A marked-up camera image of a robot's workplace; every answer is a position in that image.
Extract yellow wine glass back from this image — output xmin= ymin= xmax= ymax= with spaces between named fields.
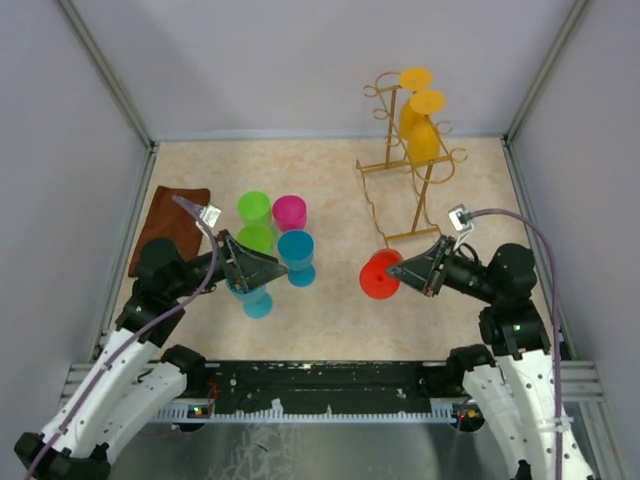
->
xmin=398 ymin=66 xmax=434 ymax=139

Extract pink wine glass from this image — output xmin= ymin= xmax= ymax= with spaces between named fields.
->
xmin=272 ymin=195 xmax=307 ymax=232

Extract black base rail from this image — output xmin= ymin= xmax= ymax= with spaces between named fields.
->
xmin=154 ymin=361 xmax=484 ymax=432

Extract yellow wine glass front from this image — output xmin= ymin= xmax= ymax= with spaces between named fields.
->
xmin=407 ymin=89 xmax=446 ymax=166

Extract green wine glass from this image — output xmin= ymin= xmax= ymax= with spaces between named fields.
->
xmin=236 ymin=190 xmax=272 ymax=226
xmin=236 ymin=224 xmax=274 ymax=255

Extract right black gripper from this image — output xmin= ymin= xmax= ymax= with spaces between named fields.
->
xmin=385 ymin=233 xmax=499 ymax=302

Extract yellow wine glass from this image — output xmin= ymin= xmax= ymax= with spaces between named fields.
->
xmin=398 ymin=66 xmax=434 ymax=139
xmin=407 ymin=89 xmax=446 ymax=166

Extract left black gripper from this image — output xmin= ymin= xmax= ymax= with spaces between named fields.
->
xmin=169 ymin=229 xmax=288 ymax=299

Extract brown folded cloth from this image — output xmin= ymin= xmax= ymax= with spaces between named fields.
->
xmin=128 ymin=186 xmax=211 ymax=278

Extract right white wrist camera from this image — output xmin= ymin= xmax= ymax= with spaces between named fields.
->
xmin=448 ymin=204 xmax=475 ymax=249

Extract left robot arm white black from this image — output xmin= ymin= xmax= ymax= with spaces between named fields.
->
xmin=14 ymin=230 xmax=287 ymax=479

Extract blue wine glass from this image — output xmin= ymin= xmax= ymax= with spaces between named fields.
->
xmin=277 ymin=230 xmax=316 ymax=288
xmin=227 ymin=283 xmax=273 ymax=319

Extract red wine glass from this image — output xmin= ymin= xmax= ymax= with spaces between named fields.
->
xmin=359 ymin=248 xmax=403 ymax=300

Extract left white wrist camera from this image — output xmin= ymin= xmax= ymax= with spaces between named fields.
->
xmin=196 ymin=204 xmax=221 ymax=233

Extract gold wire glass rack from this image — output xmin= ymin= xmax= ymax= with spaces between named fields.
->
xmin=355 ymin=66 xmax=468 ymax=246

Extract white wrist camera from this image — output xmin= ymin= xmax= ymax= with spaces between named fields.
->
xmin=448 ymin=204 xmax=475 ymax=249
xmin=196 ymin=204 xmax=221 ymax=233

